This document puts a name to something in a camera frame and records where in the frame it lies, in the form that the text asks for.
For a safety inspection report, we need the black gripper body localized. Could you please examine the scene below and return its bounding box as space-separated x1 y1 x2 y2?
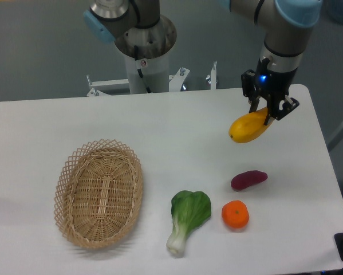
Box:
241 59 297 101

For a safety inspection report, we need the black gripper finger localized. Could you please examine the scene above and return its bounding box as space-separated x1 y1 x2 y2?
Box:
275 97 299 120
249 96 261 113

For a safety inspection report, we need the yellow mango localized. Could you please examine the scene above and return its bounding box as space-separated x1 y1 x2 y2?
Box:
228 107 273 143

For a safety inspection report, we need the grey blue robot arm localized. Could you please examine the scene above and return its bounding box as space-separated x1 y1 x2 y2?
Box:
83 1 322 123

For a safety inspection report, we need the woven wicker basket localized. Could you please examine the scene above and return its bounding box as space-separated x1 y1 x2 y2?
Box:
54 139 143 249

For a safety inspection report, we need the purple sweet potato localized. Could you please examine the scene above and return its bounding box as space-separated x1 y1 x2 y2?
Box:
231 170 268 191

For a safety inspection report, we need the blue water jug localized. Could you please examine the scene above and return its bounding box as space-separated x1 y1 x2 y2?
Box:
326 0 343 25

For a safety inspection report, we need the orange tangerine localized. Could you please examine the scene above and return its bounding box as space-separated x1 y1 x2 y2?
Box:
221 200 250 229

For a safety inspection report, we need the green bok choy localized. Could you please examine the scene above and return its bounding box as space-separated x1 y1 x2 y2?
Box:
166 190 212 256

